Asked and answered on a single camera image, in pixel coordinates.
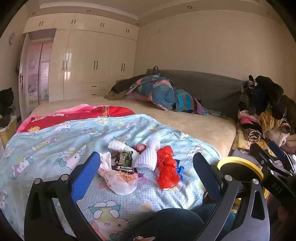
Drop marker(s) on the pile of clothes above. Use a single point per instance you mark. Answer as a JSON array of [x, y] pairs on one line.
[[266, 97]]

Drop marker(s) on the red candy tube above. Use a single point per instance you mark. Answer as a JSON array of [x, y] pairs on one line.
[[141, 147]]

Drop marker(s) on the white door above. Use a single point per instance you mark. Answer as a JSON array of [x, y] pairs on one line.
[[23, 92]]

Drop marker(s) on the brown chocolate bar wrapper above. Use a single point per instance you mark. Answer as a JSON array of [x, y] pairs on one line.
[[124, 169]]

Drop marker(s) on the blue floral quilt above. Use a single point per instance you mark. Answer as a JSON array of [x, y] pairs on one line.
[[159, 92]]

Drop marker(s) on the person's dark trousers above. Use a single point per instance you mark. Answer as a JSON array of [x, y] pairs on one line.
[[166, 222]]

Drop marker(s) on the red blanket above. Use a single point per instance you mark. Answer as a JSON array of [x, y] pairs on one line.
[[92, 113]]

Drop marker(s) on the red plastic bag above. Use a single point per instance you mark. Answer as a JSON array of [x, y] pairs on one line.
[[167, 171]]

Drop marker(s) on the small white foam net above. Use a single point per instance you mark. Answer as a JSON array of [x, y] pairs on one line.
[[115, 145]]

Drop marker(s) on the dark patterned cloth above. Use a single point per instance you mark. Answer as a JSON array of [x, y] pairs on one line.
[[215, 113]]

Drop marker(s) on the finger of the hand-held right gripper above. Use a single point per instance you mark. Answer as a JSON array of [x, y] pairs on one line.
[[281, 153], [263, 157]]

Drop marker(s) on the light blue cartoon blanket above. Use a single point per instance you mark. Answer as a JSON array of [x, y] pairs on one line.
[[57, 143]]

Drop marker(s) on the green and black snack packet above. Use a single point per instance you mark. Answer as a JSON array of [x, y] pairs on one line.
[[122, 160]]

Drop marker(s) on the striped towel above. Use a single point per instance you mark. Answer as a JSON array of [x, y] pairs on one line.
[[185, 102]]

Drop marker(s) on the cream glossy wardrobe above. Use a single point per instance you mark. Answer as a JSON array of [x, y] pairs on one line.
[[92, 46]]

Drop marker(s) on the pink cartoon curtain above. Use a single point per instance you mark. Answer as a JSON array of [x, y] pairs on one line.
[[38, 74]]

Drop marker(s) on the blue plastic scrap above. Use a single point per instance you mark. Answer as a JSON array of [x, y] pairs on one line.
[[180, 170]]

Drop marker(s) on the beige bed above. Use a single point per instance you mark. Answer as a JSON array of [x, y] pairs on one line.
[[185, 122]]

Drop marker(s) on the round purple wall clock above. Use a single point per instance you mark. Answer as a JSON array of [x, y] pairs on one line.
[[12, 38]]

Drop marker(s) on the black bag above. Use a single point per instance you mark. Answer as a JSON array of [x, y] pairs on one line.
[[5, 102]]

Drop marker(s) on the black bin with yellow rim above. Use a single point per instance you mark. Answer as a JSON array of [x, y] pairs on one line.
[[240, 170]]

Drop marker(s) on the white printed plastic bag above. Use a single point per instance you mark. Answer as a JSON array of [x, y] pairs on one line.
[[120, 183]]

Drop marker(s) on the brown cloth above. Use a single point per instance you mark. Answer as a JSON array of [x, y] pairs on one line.
[[120, 89]]

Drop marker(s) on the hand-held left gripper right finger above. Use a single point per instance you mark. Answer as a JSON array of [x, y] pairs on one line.
[[204, 172]]

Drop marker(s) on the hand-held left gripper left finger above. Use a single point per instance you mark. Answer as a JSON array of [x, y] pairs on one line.
[[85, 176]]

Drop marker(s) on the large white foam net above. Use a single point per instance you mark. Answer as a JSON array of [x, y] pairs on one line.
[[148, 155]]

